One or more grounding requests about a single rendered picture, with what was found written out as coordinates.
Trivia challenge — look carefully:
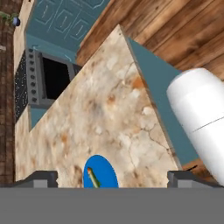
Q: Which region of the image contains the white rounded cylinder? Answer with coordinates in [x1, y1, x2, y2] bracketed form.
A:
[166, 67, 224, 187]

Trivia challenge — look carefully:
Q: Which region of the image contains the blue round plate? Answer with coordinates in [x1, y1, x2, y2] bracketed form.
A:
[83, 154, 120, 189]

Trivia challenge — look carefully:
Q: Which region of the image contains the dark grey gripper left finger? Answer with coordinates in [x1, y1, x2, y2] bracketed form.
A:
[12, 171, 60, 189]

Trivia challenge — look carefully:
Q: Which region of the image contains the green and orange fish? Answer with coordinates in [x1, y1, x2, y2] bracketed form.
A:
[87, 166, 102, 189]

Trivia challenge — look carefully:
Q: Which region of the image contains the teal cupboard run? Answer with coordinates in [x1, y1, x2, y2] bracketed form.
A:
[24, 0, 112, 63]

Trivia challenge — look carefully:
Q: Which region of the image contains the grey oven with black hob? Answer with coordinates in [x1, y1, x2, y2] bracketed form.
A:
[13, 47, 83, 124]

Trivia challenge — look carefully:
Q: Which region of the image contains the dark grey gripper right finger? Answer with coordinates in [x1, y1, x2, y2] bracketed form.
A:
[166, 170, 219, 189]

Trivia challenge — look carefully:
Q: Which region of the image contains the green plant in blue pot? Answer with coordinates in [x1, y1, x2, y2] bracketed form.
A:
[0, 10, 22, 28]

